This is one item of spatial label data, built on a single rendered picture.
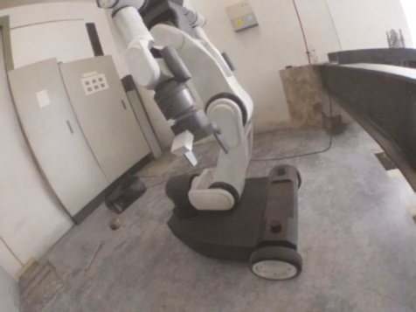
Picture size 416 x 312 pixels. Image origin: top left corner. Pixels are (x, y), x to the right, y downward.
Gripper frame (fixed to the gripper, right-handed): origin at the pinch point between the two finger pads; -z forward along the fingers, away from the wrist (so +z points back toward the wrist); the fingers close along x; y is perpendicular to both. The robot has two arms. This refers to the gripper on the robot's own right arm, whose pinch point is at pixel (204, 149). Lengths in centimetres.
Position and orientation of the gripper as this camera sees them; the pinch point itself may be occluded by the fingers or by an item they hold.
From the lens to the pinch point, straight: 45.2
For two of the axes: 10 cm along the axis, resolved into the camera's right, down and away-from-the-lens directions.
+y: 3.7, -4.8, 8.0
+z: -5.0, -8.3, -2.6
